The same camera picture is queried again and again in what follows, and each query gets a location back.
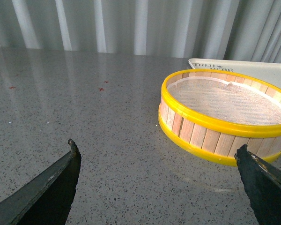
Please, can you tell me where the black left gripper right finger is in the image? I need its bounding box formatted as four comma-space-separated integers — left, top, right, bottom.
235, 144, 281, 225

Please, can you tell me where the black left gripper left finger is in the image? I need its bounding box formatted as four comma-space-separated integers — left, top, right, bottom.
0, 139, 81, 225

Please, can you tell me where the white rectangular Taiji Bear tray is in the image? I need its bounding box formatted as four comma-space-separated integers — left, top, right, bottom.
188, 58, 281, 89

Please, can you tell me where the yellow rimmed wooden steamer basket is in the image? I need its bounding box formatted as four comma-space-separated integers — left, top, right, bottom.
158, 69, 281, 166

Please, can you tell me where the white steamer liner cloth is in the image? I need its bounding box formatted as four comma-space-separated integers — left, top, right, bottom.
167, 76, 281, 125

